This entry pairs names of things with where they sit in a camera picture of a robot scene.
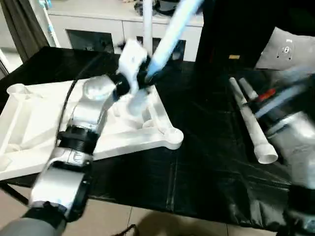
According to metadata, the white plastic table leg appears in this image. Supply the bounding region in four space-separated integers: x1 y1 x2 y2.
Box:
142 0 154 54
238 78 258 100
228 77 279 164
126 0 205 116

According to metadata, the white plastic table top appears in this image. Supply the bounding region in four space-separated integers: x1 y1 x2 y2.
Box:
0 77 185 181

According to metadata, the grey round bag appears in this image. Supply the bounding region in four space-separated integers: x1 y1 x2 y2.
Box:
154 0 178 14

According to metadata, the white glass-door cabinet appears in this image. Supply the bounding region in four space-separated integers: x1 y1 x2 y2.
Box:
48 0 205 62

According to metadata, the grey printed cushion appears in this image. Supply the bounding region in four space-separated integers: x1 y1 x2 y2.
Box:
255 27 315 72

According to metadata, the black floor mat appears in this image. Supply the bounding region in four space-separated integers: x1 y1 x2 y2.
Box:
0 46 315 232

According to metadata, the white teal slim pole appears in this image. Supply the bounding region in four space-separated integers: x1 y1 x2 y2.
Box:
39 0 61 47

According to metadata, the grey curtain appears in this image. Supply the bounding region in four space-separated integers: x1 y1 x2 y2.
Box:
0 0 50 62

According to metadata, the black metal stand leg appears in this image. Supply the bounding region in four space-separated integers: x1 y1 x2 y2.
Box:
0 181 29 206

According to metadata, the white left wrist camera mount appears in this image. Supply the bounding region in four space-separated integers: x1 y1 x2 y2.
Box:
118 39 148 96

